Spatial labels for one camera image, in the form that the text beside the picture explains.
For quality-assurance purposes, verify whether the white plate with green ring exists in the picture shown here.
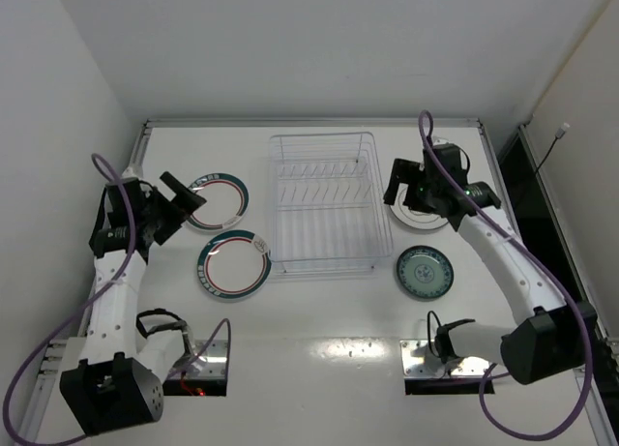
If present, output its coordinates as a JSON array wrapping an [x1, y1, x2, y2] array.
[[391, 185, 448, 231]]

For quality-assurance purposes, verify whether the teal red rimmed plate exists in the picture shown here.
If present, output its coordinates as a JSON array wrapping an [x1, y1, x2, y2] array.
[[188, 172, 250, 233], [196, 229, 272, 301]]

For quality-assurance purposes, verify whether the green blue floral plate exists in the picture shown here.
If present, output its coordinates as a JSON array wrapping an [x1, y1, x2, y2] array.
[[396, 245, 455, 301]]

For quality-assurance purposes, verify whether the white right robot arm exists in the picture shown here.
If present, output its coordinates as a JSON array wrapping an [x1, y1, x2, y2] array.
[[383, 144, 597, 385]]

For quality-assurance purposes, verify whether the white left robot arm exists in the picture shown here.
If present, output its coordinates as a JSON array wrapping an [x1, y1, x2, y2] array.
[[59, 172, 205, 436]]

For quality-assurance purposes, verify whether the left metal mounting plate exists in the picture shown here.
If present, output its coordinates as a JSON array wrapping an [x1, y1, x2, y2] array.
[[186, 340, 228, 382]]

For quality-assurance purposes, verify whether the metal mounting plate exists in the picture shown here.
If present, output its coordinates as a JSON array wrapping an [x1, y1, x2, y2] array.
[[399, 339, 489, 381], [186, 340, 228, 382]]

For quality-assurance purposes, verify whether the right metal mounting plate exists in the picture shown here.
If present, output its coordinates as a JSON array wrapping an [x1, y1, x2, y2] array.
[[399, 339, 489, 381]]

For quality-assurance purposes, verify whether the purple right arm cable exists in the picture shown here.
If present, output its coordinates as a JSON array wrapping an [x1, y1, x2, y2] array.
[[418, 109, 594, 441]]

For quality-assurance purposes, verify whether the white wire dish rack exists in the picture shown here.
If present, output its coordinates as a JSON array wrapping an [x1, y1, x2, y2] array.
[[269, 132, 393, 276]]

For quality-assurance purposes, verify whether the black wire with white connector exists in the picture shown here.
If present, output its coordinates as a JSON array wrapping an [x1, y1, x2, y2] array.
[[534, 122, 571, 176]]

